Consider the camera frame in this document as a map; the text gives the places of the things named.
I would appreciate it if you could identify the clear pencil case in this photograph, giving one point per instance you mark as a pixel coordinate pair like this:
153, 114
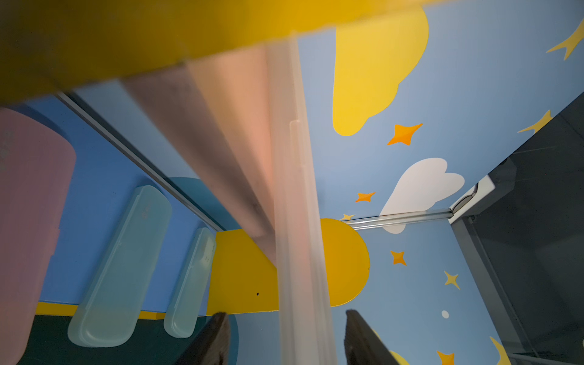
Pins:
307, 334

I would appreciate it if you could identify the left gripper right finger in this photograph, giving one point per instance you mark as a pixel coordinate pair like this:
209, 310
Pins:
362, 345

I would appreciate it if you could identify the aluminium frame back bar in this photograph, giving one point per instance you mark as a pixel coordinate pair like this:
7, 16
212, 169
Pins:
132, 154

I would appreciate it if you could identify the teal pencil case middle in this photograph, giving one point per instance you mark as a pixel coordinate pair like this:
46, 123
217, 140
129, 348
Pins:
109, 311

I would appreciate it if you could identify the teal pencil case right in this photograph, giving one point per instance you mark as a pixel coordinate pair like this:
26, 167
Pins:
183, 310

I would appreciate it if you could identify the aluminium frame post right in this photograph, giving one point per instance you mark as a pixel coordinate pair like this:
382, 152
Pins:
488, 284

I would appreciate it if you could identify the yellow toy shelf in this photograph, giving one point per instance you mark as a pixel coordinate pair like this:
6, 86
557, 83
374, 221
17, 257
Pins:
199, 71

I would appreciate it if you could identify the teal pencil case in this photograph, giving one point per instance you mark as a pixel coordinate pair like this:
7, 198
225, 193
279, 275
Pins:
109, 311
183, 310

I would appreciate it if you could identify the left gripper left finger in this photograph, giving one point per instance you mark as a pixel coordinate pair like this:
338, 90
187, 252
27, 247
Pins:
212, 344

